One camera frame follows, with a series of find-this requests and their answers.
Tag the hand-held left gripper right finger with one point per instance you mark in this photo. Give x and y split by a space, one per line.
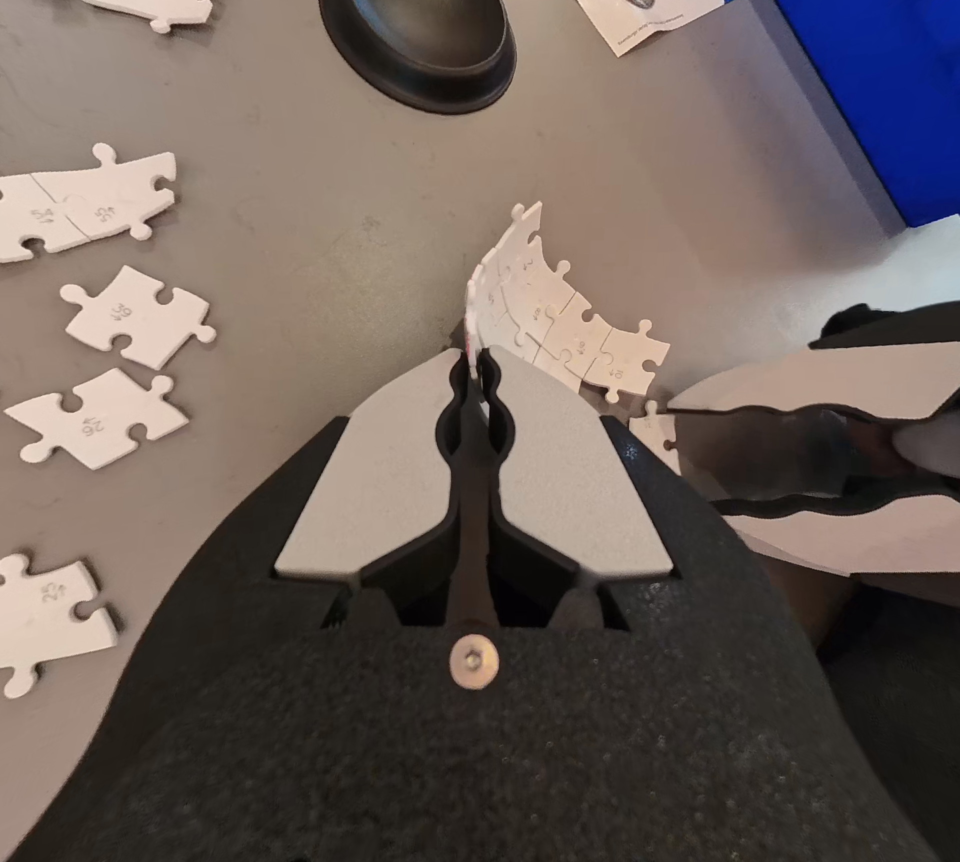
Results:
577 494

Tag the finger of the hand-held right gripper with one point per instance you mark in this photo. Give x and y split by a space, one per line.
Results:
825 378
862 536

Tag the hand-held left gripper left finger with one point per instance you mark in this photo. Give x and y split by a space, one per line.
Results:
375 494

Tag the single white puzzle piece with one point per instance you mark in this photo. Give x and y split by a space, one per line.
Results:
654 431

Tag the curved assembled puzzle section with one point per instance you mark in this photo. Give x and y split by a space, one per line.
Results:
555 322

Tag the spread of white puzzle pieces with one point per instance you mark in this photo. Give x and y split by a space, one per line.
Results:
112 322

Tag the black round puzzle stand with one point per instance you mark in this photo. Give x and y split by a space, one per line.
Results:
420 14

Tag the blue plastic bin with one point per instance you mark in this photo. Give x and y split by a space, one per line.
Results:
862 37

